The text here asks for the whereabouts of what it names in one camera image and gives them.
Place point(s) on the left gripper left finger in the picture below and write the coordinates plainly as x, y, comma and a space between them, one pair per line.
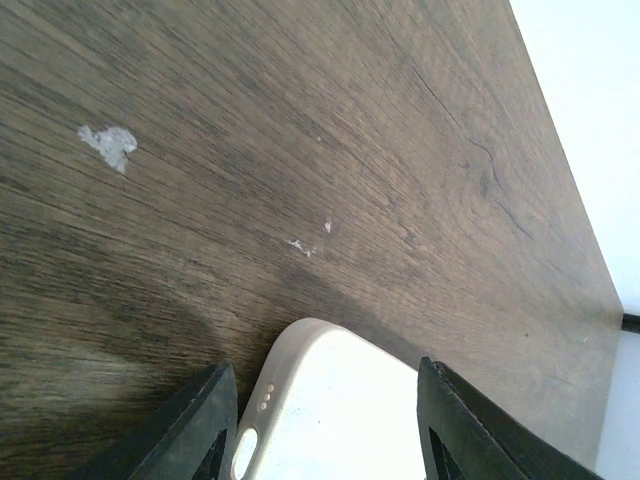
190, 436

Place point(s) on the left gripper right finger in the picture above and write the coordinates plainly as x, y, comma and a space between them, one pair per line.
465, 435

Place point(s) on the beige phone case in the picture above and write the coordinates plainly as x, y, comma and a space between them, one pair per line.
328, 404

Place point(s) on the black aluminium frame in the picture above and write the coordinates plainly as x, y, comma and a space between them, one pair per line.
631, 323

